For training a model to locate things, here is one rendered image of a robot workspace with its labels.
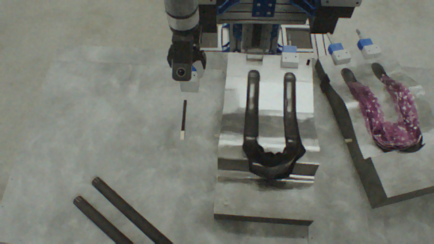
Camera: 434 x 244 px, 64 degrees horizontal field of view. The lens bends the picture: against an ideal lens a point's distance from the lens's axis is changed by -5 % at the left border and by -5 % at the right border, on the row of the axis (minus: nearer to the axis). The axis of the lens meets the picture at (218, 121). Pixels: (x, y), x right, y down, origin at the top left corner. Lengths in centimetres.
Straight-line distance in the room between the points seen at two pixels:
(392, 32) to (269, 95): 170
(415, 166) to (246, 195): 46
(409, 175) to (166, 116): 71
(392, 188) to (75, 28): 220
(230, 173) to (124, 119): 39
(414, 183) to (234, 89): 56
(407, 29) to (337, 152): 173
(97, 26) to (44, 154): 153
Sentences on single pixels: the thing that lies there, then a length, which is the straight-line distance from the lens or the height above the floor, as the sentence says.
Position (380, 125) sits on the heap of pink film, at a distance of 110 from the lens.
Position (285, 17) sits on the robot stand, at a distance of 152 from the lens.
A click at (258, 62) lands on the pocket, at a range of 118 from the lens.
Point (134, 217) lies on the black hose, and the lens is 97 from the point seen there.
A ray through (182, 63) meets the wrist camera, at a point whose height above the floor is 109.
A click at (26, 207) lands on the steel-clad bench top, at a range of 117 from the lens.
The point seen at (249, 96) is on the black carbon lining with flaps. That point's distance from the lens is 108.
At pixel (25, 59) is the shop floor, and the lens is 262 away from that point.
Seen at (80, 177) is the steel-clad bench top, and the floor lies 80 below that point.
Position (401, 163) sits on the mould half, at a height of 91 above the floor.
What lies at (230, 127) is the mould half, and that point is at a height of 92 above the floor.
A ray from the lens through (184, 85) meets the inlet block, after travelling 104.
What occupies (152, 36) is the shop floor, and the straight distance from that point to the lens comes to 244.
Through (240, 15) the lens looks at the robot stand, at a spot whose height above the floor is 73.
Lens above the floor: 179
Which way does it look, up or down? 62 degrees down
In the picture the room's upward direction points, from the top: 2 degrees counter-clockwise
